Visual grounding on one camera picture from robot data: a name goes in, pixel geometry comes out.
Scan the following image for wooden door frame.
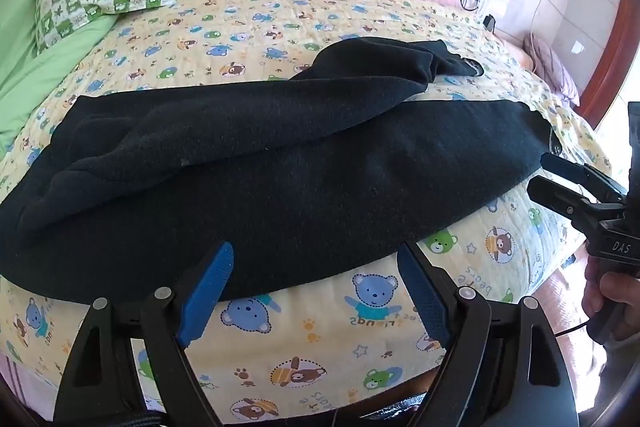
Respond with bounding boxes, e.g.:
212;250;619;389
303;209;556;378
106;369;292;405
575;0;640;128

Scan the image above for purple striped pillow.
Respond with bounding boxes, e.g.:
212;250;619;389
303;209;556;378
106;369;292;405
524;33;581;106

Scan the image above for pink striped mattress cover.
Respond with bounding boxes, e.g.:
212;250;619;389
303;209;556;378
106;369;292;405
0;267;608;413

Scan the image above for person's right hand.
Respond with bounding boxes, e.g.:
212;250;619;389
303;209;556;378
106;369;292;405
582;271;640;333

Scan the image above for green quilt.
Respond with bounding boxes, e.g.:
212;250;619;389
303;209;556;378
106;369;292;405
0;0;121;158

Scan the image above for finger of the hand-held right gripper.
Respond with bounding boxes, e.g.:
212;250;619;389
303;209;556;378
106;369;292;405
540;152;629;204
526;176;603;230

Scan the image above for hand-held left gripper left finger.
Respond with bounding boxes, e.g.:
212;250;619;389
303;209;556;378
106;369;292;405
54;241;236;427

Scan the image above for white charging cable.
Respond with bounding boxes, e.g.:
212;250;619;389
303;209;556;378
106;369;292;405
529;0;545;38

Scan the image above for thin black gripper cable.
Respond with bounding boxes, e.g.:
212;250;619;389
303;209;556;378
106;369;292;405
554;320;593;338

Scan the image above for yellow bear print bed sheet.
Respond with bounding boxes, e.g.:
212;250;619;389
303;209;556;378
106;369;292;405
0;0;613;423

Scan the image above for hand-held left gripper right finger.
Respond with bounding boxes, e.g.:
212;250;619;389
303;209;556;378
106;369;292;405
397;241;582;427

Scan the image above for black pants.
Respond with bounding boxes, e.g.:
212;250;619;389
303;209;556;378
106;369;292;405
0;36;565;305

